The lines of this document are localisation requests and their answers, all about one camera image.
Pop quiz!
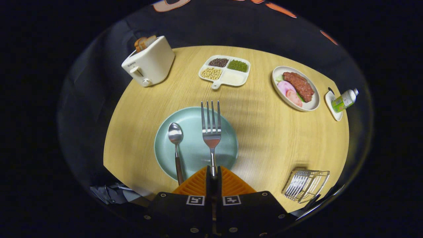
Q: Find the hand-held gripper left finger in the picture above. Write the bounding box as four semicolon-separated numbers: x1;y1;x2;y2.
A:
144;166;213;238

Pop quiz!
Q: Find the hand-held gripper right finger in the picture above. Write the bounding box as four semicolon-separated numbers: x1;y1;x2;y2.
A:
213;165;289;238

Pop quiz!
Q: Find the metal fork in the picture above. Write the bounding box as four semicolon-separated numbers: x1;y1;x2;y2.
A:
201;100;222;177

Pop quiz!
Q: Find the metal spoon with dark handle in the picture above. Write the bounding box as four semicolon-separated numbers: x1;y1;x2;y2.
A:
168;122;185;185

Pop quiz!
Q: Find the pale green round plate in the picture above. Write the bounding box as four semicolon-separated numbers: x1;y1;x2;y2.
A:
154;106;239;182

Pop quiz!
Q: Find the dark grey bag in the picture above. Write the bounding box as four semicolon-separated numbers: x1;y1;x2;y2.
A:
90;182;151;207

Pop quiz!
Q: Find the pile of yellow soybeans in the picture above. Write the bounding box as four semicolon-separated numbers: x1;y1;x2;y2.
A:
201;67;222;80

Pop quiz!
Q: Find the pink ham slice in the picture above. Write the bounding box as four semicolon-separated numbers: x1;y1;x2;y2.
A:
277;80;297;97
286;90;303;107

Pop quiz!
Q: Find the white divided dish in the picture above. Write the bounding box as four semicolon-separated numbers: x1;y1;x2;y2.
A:
198;55;251;90

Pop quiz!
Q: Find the pile of green beans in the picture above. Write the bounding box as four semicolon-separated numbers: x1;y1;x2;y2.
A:
227;60;248;72

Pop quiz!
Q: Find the green lettuce leaf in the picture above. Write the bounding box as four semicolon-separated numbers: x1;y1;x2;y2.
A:
275;75;306;103

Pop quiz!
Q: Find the white oval plate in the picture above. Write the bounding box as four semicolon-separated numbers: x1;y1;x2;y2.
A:
271;66;320;112

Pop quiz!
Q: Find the brown meat patty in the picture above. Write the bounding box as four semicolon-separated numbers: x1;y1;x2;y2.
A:
283;72;315;103

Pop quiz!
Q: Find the cream white toaster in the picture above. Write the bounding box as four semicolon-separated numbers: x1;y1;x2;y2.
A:
121;35;175;87

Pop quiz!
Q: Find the small white dish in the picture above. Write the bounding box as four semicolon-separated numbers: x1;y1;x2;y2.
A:
325;88;343;121

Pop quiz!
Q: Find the green and white bottle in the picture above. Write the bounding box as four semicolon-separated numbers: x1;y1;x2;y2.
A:
331;88;359;113

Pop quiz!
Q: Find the brown toast slice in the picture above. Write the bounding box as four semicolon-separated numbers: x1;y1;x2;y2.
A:
134;37;148;53

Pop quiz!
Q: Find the metal wire rack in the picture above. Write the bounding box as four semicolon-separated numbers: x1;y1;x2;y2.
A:
282;169;330;204

